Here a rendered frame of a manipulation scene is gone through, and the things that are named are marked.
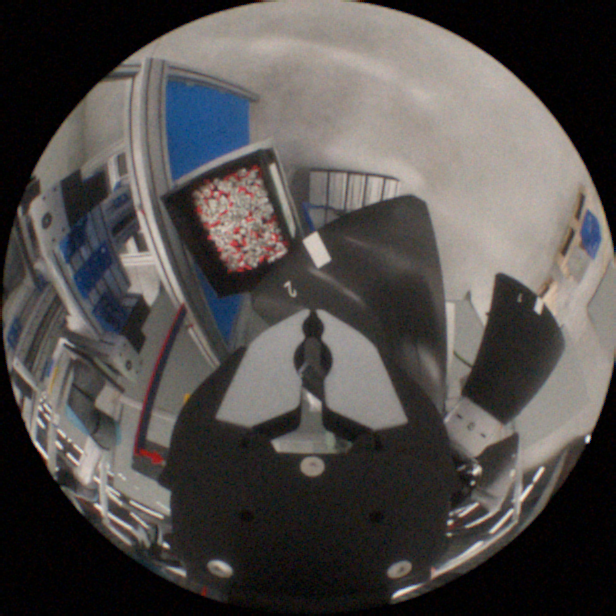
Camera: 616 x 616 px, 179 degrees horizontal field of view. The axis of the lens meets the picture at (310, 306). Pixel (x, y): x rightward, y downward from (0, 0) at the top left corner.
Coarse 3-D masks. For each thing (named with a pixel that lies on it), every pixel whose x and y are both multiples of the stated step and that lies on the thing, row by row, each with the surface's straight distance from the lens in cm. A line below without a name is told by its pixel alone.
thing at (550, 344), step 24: (504, 288) 42; (528, 288) 45; (504, 312) 40; (528, 312) 43; (504, 336) 39; (528, 336) 41; (552, 336) 45; (480, 360) 37; (504, 360) 37; (528, 360) 39; (552, 360) 44; (480, 384) 36; (504, 384) 37; (528, 384) 39; (504, 408) 36
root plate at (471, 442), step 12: (456, 408) 36; (468, 408) 36; (480, 408) 36; (444, 420) 35; (456, 420) 35; (468, 420) 36; (480, 420) 36; (492, 420) 36; (456, 432) 35; (468, 432) 35; (480, 432) 36; (492, 432) 36; (468, 444) 35; (480, 444) 36
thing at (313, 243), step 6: (312, 234) 22; (306, 240) 22; (312, 240) 22; (318, 240) 22; (306, 246) 22; (312, 246) 22; (318, 246) 22; (312, 252) 22; (318, 252) 22; (324, 252) 21; (318, 258) 22; (324, 258) 21; (318, 264) 22
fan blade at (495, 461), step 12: (516, 432) 63; (492, 444) 53; (504, 444) 58; (516, 444) 63; (480, 456) 48; (492, 456) 52; (504, 456) 57; (516, 456) 64; (492, 468) 51; (504, 468) 57; (480, 480) 47; (492, 480) 51; (504, 480) 58; (480, 492) 48; (492, 492) 53; (504, 492) 62; (480, 504) 50; (492, 504) 57
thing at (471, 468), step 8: (456, 448) 33; (456, 456) 30; (464, 456) 31; (456, 464) 29; (464, 464) 29; (472, 464) 30; (456, 472) 28; (464, 472) 30; (472, 472) 31; (480, 472) 33; (464, 480) 32; (472, 480) 34; (464, 488) 34; (472, 488) 35; (456, 496) 34; (464, 496) 36; (456, 504) 36
